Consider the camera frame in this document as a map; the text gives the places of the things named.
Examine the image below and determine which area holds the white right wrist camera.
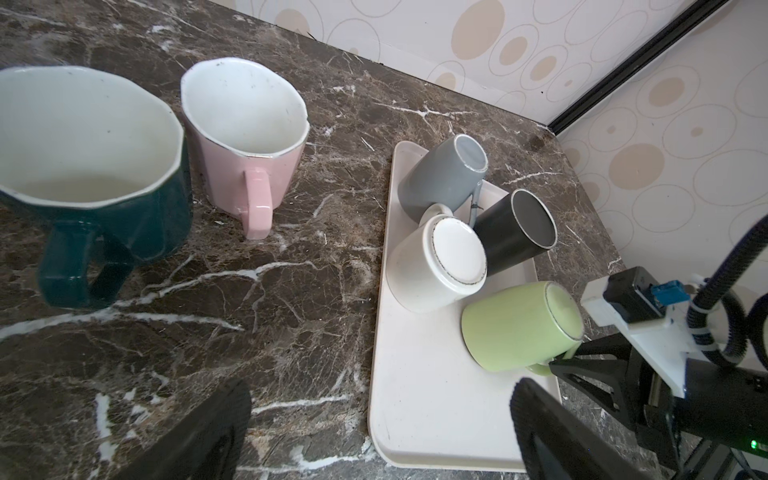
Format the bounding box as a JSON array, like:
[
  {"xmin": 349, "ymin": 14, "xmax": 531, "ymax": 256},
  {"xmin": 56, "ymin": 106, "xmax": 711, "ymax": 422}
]
[{"xmin": 580, "ymin": 266, "xmax": 768, "ymax": 400}]

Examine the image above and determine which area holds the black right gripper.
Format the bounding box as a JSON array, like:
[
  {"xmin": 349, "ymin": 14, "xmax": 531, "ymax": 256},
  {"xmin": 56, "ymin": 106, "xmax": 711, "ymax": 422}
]
[{"xmin": 549, "ymin": 333, "xmax": 767, "ymax": 468}]

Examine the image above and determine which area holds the pink faceted mug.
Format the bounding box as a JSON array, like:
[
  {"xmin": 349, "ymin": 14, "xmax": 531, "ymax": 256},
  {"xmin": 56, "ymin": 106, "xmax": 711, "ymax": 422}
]
[{"xmin": 180, "ymin": 57, "xmax": 310, "ymax": 240}]

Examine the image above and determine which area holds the black corner frame post right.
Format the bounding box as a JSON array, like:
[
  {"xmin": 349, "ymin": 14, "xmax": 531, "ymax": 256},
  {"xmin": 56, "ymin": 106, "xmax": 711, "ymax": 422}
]
[{"xmin": 547, "ymin": 0, "xmax": 731, "ymax": 135}]

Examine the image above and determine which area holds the light green mug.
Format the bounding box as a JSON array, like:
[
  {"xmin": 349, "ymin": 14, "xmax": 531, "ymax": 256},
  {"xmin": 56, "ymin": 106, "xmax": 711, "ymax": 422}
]
[{"xmin": 461, "ymin": 281, "xmax": 584, "ymax": 376}]

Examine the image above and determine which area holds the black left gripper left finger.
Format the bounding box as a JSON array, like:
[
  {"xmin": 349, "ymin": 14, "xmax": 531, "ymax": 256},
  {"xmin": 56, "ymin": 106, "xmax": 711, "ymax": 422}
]
[{"xmin": 115, "ymin": 379, "xmax": 252, "ymax": 479}]

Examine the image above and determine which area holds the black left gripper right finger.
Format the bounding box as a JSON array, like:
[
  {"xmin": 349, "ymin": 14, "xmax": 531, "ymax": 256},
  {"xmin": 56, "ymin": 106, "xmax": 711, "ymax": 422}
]
[{"xmin": 509, "ymin": 377, "xmax": 645, "ymax": 480}]

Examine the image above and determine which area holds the white mug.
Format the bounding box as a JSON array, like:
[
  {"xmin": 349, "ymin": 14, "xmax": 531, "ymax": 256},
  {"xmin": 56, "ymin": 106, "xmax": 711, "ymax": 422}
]
[{"xmin": 386, "ymin": 203, "xmax": 487, "ymax": 313}]

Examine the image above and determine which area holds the grey mug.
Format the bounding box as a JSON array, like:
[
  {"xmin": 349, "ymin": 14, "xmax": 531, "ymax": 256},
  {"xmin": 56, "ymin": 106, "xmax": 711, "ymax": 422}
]
[{"xmin": 398, "ymin": 134, "xmax": 488, "ymax": 227}]

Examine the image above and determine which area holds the dark green faceted mug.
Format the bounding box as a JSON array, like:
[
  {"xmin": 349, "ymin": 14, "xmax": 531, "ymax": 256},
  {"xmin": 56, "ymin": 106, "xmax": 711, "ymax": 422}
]
[{"xmin": 1, "ymin": 66, "xmax": 192, "ymax": 309}]

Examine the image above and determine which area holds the black mug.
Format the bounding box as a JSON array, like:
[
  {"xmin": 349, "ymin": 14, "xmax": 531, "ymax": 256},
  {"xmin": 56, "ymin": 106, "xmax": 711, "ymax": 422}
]
[{"xmin": 474, "ymin": 189, "xmax": 558, "ymax": 276}]

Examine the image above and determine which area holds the beige plastic tray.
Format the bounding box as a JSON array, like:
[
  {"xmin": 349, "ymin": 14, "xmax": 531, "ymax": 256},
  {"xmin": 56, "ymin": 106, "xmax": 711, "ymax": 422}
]
[{"xmin": 367, "ymin": 140, "xmax": 565, "ymax": 473}]

